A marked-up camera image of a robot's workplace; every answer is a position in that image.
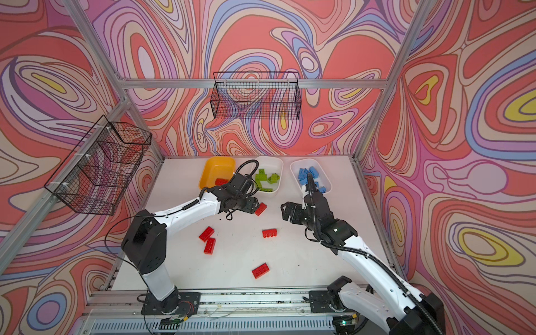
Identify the red lego brick cluster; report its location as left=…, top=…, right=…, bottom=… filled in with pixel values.
left=199, top=226, right=214, bottom=242
left=204, top=237, right=216, bottom=255

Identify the yellow plastic container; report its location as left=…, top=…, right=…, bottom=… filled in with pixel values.
left=199, top=156, right=235, bottom=189

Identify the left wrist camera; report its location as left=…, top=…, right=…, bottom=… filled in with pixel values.
left=228, top=173, right=251, bottom=192

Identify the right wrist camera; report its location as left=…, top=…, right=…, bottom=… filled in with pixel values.
left=304, top=192, right=316, bottom=208

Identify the red lego brick top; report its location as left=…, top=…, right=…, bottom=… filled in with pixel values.
left=255, top=203, right=267, bottom=216

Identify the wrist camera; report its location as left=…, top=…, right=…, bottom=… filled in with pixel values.
left=304, top=192, right=316, bottom=208
left=228, top=173, right=251, bottom=192

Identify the back black wire basket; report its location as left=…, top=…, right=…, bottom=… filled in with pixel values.
left=210, top=71, right=302, bottom=121

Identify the white plastic container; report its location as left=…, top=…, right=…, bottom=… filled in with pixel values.
left=290, top=159, right=332, bottom=196
left=253, top=156, right=283, bottom=195

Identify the red lego brick on side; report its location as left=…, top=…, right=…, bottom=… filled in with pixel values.
left=262, top=228, right=278, bottom=238

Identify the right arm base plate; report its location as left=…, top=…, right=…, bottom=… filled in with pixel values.
left=304, top=290, right=354, bottom=314

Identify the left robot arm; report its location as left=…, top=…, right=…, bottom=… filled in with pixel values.
left=121, top=173, right=260, bottom=314

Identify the left black wire basket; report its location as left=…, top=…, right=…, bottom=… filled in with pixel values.
left=44, top=116, right=152, bottom=216

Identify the black wire basket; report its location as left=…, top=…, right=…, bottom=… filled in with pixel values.
left=44, top=116, right=152, bottom=216
left=210, top=71, right=302, bottom=121

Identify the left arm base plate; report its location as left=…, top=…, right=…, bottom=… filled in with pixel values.
left=138, top=292, right=201, bottom=317

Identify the small green lego brick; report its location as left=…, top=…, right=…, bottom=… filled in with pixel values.
left=267, top=173, right=281, bottom=184

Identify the red lego brick bottom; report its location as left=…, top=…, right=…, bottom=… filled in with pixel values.
left=252, top=262, right=270, bottom=279

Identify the middle white plastic container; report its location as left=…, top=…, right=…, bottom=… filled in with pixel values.
left=253, top=156, right=283, bottom=195

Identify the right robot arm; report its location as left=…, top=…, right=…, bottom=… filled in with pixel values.
left=281, top=192, right=446, bottom=334

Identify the right white plastic container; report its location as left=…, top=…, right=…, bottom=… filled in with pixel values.
left=290, top=159, right=332, bottom=196

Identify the green lego brick bottom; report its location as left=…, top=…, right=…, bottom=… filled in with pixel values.
left=255, top=173, right=270, bottom=182

